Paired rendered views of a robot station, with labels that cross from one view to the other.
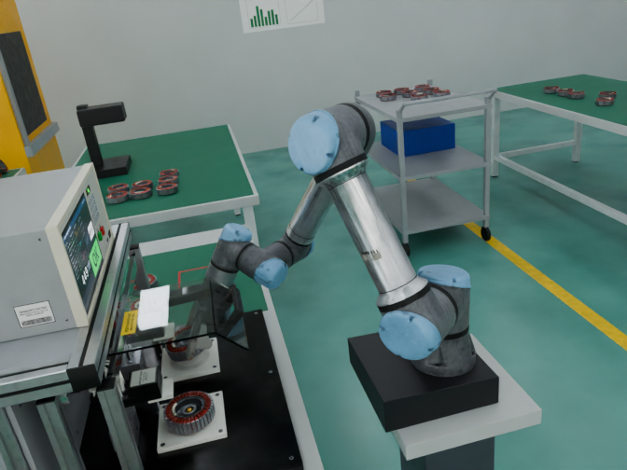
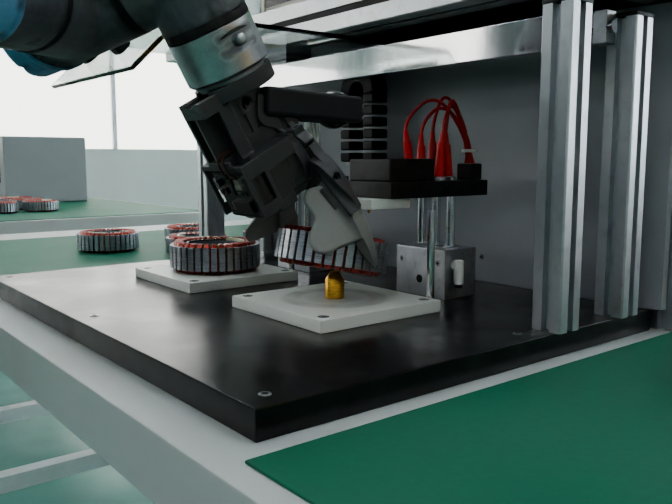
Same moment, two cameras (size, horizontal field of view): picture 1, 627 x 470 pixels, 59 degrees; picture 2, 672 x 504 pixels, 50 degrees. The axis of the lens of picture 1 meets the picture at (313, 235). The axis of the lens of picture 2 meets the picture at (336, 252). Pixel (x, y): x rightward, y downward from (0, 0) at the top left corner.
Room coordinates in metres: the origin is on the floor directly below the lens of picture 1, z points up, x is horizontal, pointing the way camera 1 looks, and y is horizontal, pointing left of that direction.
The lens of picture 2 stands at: (1.88, 0.02, 0.92)
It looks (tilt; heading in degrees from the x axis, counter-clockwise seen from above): 7 degrees down; 151
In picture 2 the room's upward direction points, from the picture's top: straight up
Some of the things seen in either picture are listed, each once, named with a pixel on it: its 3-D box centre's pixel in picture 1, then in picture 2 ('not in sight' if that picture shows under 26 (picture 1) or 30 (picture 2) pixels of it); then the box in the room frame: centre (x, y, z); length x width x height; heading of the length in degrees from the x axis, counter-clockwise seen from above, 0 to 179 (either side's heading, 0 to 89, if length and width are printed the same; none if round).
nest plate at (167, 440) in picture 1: (191, 420); (215, 273); (1.02, 0.33, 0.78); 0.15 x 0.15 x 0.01; 10
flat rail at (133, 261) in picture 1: (125, 309); (337, 67); (1.12, 0.45, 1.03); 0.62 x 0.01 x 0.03; 10
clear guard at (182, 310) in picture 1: (164, 324); (217, 64); (1.02, 0.33, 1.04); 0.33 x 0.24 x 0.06; 100
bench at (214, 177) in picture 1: (166, 219); not in sight; (3.44, 0.94, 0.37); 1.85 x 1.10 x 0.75; 10
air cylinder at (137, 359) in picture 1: (132, 365); (435, 268); (1.23, 0.51, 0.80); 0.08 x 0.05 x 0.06; 10
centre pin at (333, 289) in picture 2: not in sight; (334, 284); (1.26, 0.37, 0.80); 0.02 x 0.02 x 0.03
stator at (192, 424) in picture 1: (189, 411); (215, 254); (1.02, 0.33, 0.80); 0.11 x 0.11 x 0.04
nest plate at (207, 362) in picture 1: (189, 359); (334, 303); (1.26, 0.37, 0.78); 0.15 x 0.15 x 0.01; 10
